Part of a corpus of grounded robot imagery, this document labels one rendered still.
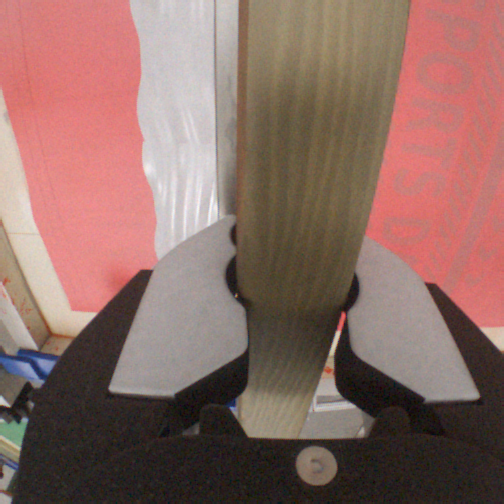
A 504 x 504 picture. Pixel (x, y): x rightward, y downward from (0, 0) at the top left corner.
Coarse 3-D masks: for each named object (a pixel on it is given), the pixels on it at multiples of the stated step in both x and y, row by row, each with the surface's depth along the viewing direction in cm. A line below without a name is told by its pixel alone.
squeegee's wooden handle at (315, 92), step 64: (256, 0) 4; (320, 0) 4; (384, 0) 4; (256, 64) 5; (320, 64) 4; (384, 64) 4; (256, 128) 5; (320, 128) 5; (384, 128) 5; (256, 192) 6; (320, 192) 6; (256, 256) 7; (320, 256) 7; (256, 320) 8; (320, 320) 8; (256, 384) 10
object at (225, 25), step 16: (224, 0) 9; (224, 16) 9; (224, 32) 9; (224, 48) 9; (224, 64) 10; (224, 80) 10; (224, 96) 10; (224, 112) 11; (224, 128) 11; (224, 144) 12; (224, 160) 12; (224, 176) 12; (224, 192) 13; (224, 208) 13
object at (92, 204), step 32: (32, 160) 24; (64, 160) 24; (96, 160) 24; (128, 160) 24; (32, 192) 26; (64, 192) 26; (96, 192) 26; (128, 192) 26; (64, 224) 28; (96, 224) 28; (128, 224) 28; (64, 256) 30; (96, 256) 30; (128, 256) 30; (64, 288) 33; (96, 288) 32; (480, 288) 30; (480, 320) 33
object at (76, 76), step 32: (0, 0) 16; (32, 0) 17; (64, 0) 17; (96, 0) 17; (128, 0) 17; (0, 32) 18; (32, 32) 18; (64, 32) 18; (96, 32) 19; (128, 32) 19; (0, 64) 19; (32, 64) 20; (64, 64) 20; (96, 64) 20; (128, 64) 20; (32, 96) 21; (64, 96) 21; (96, 96) 21; (128, 96) 21; (32, 128) 23; (64, 128) 23; (96, 128) 23; (128, 128) 23
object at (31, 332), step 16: (0, 224) 28; (0, 240) 28; (0, 256) 28; (0, 272) 28; (16, 272) 31; (0, 288) 29; (16, 288) 31; (0, 304) 30; (16, 304) 30; (32, 304) 33; (16, 320) 31; (32, 320) 33; (16, 336) 33; (32, 336) 33; (48, 336) 37; (64, 336) 37; (48, 352) 35; (320, 384) 34
